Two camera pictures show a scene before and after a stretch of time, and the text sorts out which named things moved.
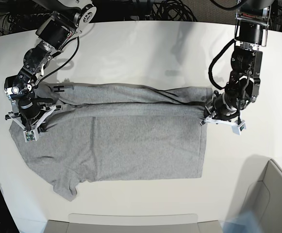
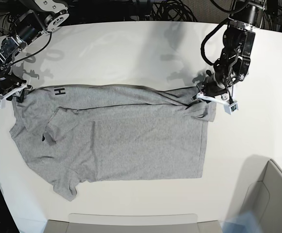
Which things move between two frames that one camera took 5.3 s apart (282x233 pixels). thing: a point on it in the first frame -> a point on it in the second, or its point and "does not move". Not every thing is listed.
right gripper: x=30 y=110 -> x=5 y=85
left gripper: x=221 y=108 -> x=213 y=88
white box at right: x=264 y=188 does not move
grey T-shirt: x=101 y=132 does not move
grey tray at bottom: x=178 y=223 does not move
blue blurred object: x=246 y=222 does not move
